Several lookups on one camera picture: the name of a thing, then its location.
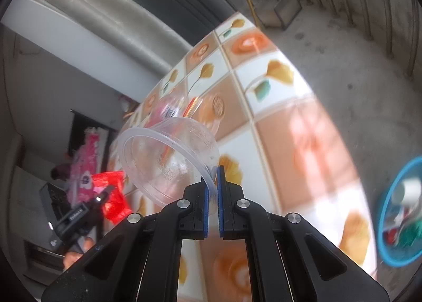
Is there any pink floral blanket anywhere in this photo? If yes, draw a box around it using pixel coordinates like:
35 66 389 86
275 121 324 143
68 127 114 207

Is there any person's left hand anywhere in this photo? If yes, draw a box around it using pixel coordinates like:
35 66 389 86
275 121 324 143
63 236 96 271

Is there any clear pink plastic bag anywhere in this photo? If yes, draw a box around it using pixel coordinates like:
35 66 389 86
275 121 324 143
145 94 188 131

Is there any white paper cup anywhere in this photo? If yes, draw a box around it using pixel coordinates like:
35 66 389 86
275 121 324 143
391 178 422 207

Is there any clear plastic container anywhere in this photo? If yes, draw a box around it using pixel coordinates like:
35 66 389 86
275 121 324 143
117 117 221 208

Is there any black furniture frame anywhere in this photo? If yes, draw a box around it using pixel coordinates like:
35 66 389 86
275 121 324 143
69 109 119 157

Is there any metal frame box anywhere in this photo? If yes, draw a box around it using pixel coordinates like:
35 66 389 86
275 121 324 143
255 0 303 30

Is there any teal plastic bag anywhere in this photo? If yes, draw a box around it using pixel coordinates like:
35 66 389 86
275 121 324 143
397 224 422 248

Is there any red plastic wrapper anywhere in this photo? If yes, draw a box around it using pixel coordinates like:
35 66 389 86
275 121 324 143
92 171 130 225

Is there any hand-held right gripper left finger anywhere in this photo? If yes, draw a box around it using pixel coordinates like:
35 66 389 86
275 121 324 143
41 183 212 302

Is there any blue plastic basin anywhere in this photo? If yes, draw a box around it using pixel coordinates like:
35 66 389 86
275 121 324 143
376 156 422 268

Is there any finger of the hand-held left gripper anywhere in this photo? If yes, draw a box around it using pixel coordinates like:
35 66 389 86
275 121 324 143
84 185 116 220

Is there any grey curtain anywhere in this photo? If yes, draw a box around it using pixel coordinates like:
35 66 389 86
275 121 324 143
20 0 192 75

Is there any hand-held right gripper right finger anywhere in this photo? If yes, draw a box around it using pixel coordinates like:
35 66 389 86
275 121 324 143
218 166 390 302

